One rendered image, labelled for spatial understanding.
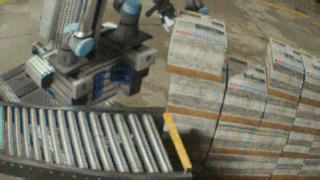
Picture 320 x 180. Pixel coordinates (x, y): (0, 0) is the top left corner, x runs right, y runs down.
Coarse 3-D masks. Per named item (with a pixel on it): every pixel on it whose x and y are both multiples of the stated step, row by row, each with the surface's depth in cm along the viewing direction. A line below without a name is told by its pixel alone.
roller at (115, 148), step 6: (102, 114) 265; (108, 114) 265; (102, 120) 263; (108, 120) 261; (108, 126) 257; (108, 132) 254; (114, 132) 255; (108, 138) 251; (114, 138) 250; (114, 144) 246; (114, 150) 243; (120, 150) 244; (114, 156) 240; (120, 156) 239; (120, 162) 235; (120, 168) 232; (126, 168) 232
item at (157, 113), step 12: (12, 108) 250; (36, 108) 255; (48, 108) 257; (60, 108) 260; (72, 108) 262; (84, 108) 265; (96, 108) 267; (108, 108) 269; (120, 108) 271; (132, 108) 272; (144, 108) 274; (156, 108) 276; (156, 120) 274; (144, 132) 277
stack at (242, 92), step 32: (224, 64) 317; (256, 64) 327; (192, 96) 304; (224, 96) 310; (256, 96) 299; (192, 128) 314; (224, 128) 311; (256, 128) 309; (192, 160) 326; (224, 160) 324; (256, 160) 322; (288, 160) 321
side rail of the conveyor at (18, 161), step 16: (0, 160) 206; (16, 160) 210; (32, 160) 215; (16, 176) 214; (32, 176) 216; (48, 176) 217; (64, 176) 219; (80, 176) 220; (96, 176) 222; (112, 176) 224; (128, 176) 227; (144, 176) 229; (160, 176) 231; (176, 176) 232
